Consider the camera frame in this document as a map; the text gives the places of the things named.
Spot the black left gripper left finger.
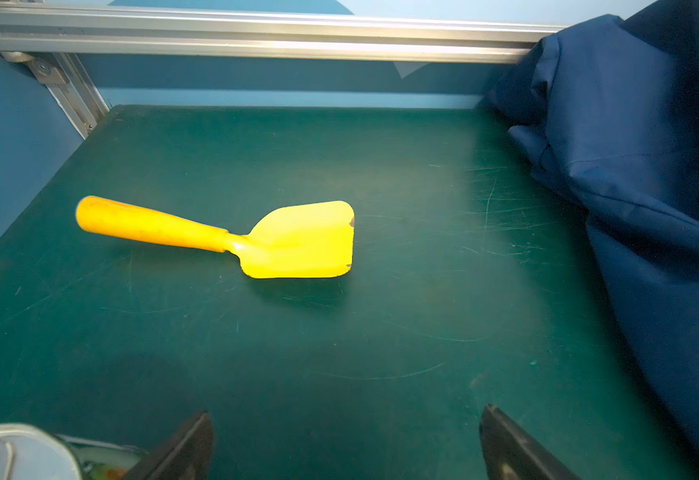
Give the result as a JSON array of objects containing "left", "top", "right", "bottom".
[{"left": 123, "top": 411, "right": 215, "bottom": 480}]

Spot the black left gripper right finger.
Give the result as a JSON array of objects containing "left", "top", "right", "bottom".
[{"left": 479, "top": 404, "right": 581, "bottom": 480}]

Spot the dark blue jacket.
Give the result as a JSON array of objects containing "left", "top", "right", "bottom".
[{"left": 487, "top": 1, "right": 699, "bottom": 452}]

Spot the yellow toy shovel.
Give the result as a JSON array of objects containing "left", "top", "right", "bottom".
[{"left": 76, "top": 196, "right": 355, "bottom": 279}]

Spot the left aluminium corner post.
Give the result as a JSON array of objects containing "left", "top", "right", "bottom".
[{"left": 1, "top": 51, "right": 110, "bottom": 139}]

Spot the horizontal back aluminium rail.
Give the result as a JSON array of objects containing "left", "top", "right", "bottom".
[{"left": 0, "top": 1, "right": 559, "bottom": 64}]

